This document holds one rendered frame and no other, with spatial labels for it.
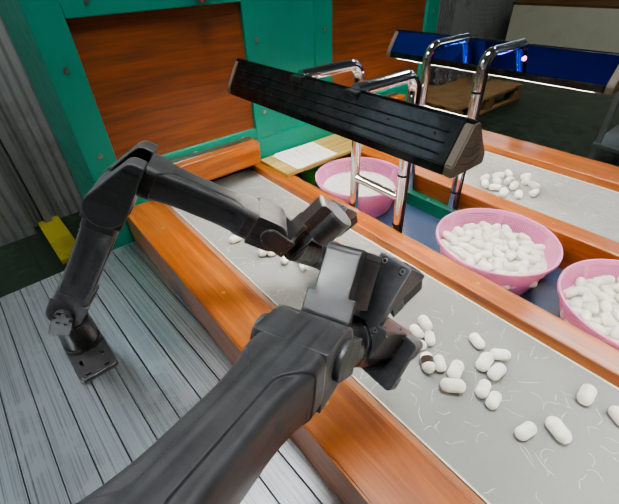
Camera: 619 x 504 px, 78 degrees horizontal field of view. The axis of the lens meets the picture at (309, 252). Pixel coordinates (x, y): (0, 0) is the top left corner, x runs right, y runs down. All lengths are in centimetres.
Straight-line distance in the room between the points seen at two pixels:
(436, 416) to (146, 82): 97
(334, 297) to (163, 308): 63
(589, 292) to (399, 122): 53
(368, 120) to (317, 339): 44
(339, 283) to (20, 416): 67
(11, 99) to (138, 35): 174
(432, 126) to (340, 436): 45
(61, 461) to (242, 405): 57
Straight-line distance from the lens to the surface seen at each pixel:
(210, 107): 119
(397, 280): 42
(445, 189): 117
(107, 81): 109
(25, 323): 107
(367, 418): 60
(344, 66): 88
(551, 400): 73
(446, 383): 66
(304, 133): 139
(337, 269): 37
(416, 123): 61
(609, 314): 91
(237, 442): 24
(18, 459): 84
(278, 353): 29
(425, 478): 58
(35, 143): 284
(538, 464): 66
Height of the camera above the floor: 129
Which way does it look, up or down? 37 degrees down
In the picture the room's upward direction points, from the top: 3 degrees counter-clockwise
